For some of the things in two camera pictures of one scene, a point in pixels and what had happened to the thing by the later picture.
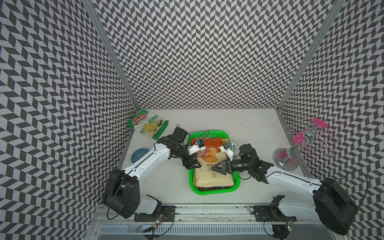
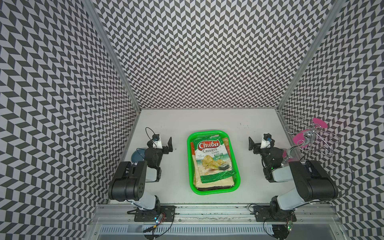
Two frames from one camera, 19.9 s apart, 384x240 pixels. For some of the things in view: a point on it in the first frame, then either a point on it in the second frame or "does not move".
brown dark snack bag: x=214 y=188 does not move
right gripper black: x=226 y=166 -> x=252 y=144
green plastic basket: x=209 y=147 does not move
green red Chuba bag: x=148 y=123 -> x=212 y=159
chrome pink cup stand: x=304 y=140 does not move
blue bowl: x=137 y=153 does not move
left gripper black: x=190 y=165 -> x=165 y=148
